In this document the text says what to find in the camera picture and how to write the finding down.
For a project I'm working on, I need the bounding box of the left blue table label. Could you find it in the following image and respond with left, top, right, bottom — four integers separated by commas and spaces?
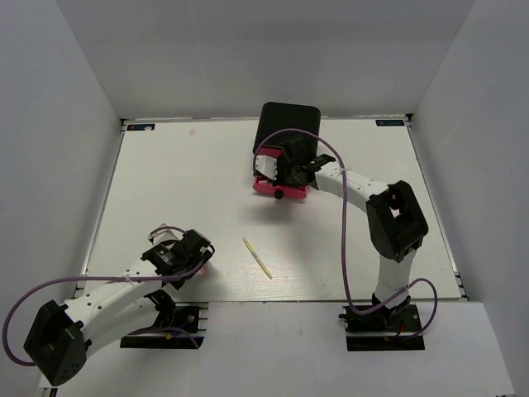
126, 123, 155, 132

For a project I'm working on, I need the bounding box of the blue table label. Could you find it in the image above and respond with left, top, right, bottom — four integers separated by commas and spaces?
375, 119, 405, 127
126, 123, 155, 132

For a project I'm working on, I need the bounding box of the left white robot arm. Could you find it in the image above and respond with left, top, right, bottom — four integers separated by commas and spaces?
24, 229, 215, 386

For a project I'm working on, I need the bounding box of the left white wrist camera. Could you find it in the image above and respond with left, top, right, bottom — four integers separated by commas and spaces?
148, 224, 184, 246

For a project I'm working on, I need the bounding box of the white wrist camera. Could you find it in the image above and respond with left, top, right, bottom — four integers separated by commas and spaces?
148, 224, 184, 246
254, 155, 278, 180

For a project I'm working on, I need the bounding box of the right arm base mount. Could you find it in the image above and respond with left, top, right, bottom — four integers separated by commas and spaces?
338, 304, 425, 352

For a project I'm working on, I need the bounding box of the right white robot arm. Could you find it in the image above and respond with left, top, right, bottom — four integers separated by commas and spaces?
275, 128, 429, 330

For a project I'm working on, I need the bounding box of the purple cable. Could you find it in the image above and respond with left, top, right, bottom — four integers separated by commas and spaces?
249, 129, 438, 332
2, 225, 216, 367

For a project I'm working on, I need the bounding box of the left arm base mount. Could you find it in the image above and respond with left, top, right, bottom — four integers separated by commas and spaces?
120, 290, 209, 350

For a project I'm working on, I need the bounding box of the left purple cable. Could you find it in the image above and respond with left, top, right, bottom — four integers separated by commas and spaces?
2, 225, 216, 367

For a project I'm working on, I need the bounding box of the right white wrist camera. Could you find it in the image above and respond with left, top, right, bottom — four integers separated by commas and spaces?
254, 155, 278, 180

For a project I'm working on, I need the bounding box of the yellow pen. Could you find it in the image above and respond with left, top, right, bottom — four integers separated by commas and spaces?
242, 237, 273, 280

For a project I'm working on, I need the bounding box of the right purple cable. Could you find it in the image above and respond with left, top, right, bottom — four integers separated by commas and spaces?
249, 129, 438, 332

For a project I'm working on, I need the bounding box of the right blue table label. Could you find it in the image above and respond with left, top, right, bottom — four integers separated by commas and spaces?
375, 119, 405, 127

